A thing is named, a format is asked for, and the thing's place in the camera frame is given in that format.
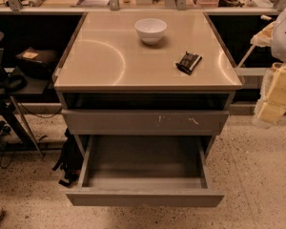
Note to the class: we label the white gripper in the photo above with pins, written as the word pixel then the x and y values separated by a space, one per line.
pixel 285 40

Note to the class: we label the grey drawer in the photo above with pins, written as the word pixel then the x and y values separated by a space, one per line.
pixel 141 122
pixel 120 170

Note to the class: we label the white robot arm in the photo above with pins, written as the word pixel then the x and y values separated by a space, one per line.
pixel 278 48

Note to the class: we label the grey drawer cabinet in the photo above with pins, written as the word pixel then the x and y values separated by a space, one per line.
pixel 108 67

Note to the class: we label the white stick with black tip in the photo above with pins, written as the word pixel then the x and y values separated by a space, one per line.
pixel 266 18

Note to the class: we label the black snack packet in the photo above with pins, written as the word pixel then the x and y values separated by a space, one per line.
pixel 188 62

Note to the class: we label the white bowl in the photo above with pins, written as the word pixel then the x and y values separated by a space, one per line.
pixel 150 30

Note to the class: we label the black backpack on floor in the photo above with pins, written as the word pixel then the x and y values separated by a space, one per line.
pixel 70 160

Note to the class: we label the black bag with label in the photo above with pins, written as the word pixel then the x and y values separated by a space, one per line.
pixel 38 64

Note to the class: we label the black headphones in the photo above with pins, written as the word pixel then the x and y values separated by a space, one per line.
pixel 11 83

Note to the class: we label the black side stand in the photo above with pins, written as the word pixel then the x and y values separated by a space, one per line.
pixel 15 118

